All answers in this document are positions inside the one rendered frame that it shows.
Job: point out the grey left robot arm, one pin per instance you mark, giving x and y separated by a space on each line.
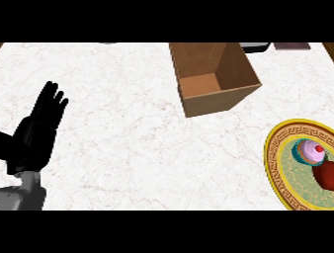
13 197

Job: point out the yellow patterned plate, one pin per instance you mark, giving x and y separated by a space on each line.
295 178

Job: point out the dark purple flat object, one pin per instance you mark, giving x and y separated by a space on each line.
290 45

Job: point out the red bell pepper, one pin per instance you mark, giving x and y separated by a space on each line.
329 175

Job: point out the brown cardboard box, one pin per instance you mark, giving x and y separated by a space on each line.
212 82

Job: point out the pink frosted cupcake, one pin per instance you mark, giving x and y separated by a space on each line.
308 152

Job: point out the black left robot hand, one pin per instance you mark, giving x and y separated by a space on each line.
35 138

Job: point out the dark grey appliance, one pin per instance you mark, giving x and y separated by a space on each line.
255 46

